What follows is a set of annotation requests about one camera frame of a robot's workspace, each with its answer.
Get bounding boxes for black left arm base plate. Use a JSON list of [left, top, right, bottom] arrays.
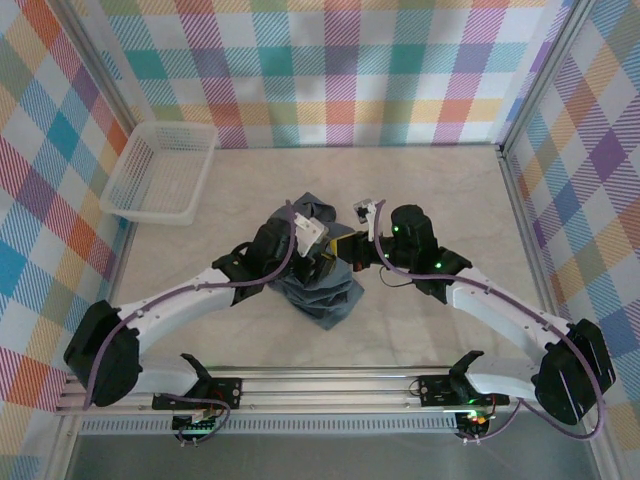
[[152, 377, 245, 411]]

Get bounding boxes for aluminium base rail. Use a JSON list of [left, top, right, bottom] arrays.
[[55, 366, 604, 416]]

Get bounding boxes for slotted grey cable duct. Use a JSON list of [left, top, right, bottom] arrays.
[[79, 418, 460, 435]]

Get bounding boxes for controller circuit board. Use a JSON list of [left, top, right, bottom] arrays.
[[455, 409, 490, 435], [171, 412, 224, 435]]

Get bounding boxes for grey metal panel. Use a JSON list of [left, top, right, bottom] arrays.
[[67, 432, 601, 480]]

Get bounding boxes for right controller circuit board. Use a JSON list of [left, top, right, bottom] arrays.
[[455, 409, 490, 435]]

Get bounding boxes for plaid backdrop cloth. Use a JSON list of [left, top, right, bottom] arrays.
[[504, 0, 640, 480], [97, 0, 576, 150], [0, 0, 131, 480]]

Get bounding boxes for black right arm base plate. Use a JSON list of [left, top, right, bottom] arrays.
[[417, 373, 511, 409]]

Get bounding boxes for white plastic mesh basket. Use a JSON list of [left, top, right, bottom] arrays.
[[98, 121, 220, 226]]

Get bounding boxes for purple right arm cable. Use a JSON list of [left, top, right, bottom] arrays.
[[370, 198, 609, 444]]

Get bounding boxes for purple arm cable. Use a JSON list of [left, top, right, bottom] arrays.
[[370, 198, 609, 444], [82, 198, 296, 446]]

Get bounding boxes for left controller circuit board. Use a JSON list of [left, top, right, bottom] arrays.
[[171, 412, 224, 435]]

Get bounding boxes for aluminium corner post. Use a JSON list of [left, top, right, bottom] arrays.
[[52, 0, 144, 141], [498, 0, 599, 151]]

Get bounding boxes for grey blue t-shirt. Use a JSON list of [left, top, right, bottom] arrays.
[[267, 192, 365, 332]]

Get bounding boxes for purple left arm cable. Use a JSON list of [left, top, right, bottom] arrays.
[[82, 198, 296, 446]]

